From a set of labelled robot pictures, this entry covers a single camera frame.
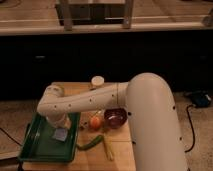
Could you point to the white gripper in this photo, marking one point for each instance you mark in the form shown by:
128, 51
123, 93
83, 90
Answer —
63, 123

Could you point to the dark red bowl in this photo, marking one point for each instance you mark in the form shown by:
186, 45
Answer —
115, 118

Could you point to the white round container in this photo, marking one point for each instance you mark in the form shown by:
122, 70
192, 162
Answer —
97, 81

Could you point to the blue sponge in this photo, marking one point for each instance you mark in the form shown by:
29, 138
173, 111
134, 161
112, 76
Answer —
60, 134

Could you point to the orange fruit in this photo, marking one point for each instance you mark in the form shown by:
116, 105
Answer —
95, 123

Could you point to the yellow corn cob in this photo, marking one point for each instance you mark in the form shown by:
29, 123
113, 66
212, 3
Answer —
108, 148

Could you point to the wooden stool legs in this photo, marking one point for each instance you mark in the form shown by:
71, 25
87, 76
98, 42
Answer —
94, 14

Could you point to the green plastic tray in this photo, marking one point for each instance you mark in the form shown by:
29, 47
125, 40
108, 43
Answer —
40, 146

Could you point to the blue black device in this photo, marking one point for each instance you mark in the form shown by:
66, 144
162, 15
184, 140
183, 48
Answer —
201, 99

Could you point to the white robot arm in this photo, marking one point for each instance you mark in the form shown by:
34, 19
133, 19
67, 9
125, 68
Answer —
153, 119

